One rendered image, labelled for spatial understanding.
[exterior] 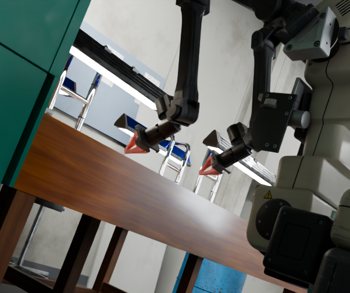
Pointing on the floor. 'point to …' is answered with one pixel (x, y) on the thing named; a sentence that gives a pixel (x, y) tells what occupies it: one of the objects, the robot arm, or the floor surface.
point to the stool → (33, 236)
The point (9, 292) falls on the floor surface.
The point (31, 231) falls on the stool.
